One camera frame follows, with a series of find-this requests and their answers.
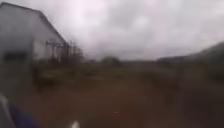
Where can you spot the dark wooded hillside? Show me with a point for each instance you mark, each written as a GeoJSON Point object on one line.
{"type": "Point", "coordinates": [203, 55]}

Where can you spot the brown dirt track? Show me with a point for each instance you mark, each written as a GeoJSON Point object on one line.
{"type": "Point", "coordinates": [106, 106]}

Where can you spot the grey building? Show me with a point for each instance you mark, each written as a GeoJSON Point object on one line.
{"type": "Point", "coordinates": [23, 36]}

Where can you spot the robot's own part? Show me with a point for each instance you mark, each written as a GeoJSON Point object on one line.
{"type": "Point", "coordinates": [74, 125]}

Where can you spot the brownish grass field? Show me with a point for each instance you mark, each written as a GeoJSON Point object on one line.
{"type": "Point", "coordinates": [190, 83]}

